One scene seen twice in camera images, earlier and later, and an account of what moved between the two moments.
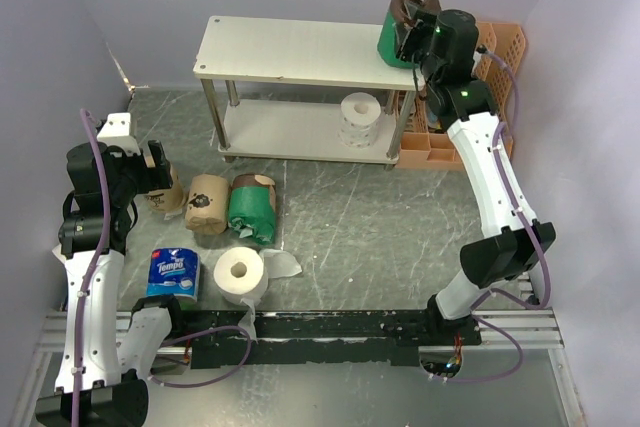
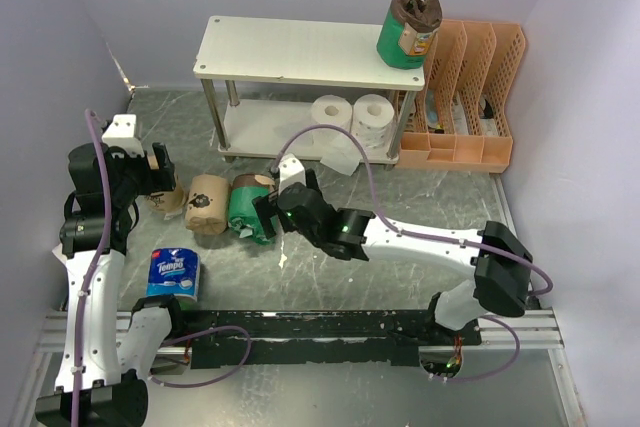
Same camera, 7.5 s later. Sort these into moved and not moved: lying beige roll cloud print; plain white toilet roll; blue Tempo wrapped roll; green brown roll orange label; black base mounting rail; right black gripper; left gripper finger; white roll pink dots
Moved: right black gripper; white roll pink dots; plain white toilet roll
Not moved: black base mounting rail; green brown roll orange label; lying beige roll cloud print; left gripper finger; blue Tempo wrapped roll
